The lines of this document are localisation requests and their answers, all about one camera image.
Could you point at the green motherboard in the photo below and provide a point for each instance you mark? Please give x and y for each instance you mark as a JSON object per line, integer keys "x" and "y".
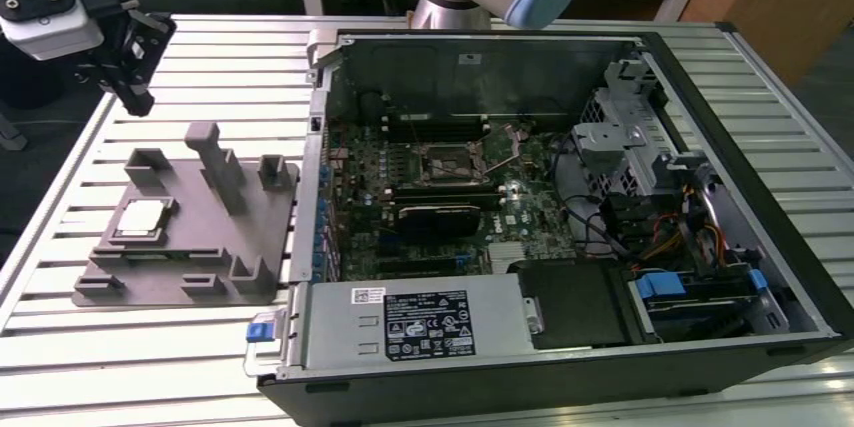
{"x": 547, "y": 242}

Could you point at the silver metal drive cage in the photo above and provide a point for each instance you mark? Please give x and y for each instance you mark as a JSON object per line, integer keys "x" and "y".
{"x": 623, "y": 117}

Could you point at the silver CPU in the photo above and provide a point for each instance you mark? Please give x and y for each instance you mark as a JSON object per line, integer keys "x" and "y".
{"x": 142, "y": 219}

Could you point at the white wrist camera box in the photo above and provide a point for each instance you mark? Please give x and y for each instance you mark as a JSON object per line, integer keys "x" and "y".
{"x": 54, "y": 32}

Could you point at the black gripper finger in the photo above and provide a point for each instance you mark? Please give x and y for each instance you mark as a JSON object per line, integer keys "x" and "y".
{"x": 156, "y": 37}
{"x": 136, "y": 99}

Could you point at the black plastic shroud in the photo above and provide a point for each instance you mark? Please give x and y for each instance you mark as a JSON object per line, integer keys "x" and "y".
{"x": 574, "y": 307}

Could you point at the black graphics card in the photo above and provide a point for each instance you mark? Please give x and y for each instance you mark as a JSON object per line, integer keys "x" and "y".
{"x": 437, "y": 227}

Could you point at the silver chipset heatsink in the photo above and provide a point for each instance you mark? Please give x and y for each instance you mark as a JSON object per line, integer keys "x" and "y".
{"x": 509, "y": 257}

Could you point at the hard disk in blue carrier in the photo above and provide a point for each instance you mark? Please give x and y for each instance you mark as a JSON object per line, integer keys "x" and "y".
{"x": 661, "y": 289}

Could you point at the grey power supply unit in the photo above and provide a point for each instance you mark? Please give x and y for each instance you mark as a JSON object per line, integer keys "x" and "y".
{"x": 334, "y": 327}

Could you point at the black open PC case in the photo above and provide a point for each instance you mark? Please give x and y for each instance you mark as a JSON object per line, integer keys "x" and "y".
{"x": 467, "y": 397}

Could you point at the blue plastic tab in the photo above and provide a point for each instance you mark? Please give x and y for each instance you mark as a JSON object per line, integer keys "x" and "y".
{"x": 757, "y": 281}

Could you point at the grey plastic parts rack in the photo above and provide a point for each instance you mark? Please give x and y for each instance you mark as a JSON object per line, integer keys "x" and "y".
{"x": 200, "y": 247}

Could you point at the grey furniture foot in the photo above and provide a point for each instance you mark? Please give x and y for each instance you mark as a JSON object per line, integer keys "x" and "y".
{"x": 12, "y": 137}

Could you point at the blue release latch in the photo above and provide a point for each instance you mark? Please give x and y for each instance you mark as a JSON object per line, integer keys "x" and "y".
{"x": 260, "y": 333}

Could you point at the brown wooden cabinet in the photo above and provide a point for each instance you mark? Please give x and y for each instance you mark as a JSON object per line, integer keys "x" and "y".
{"x": 788, "y": 7}

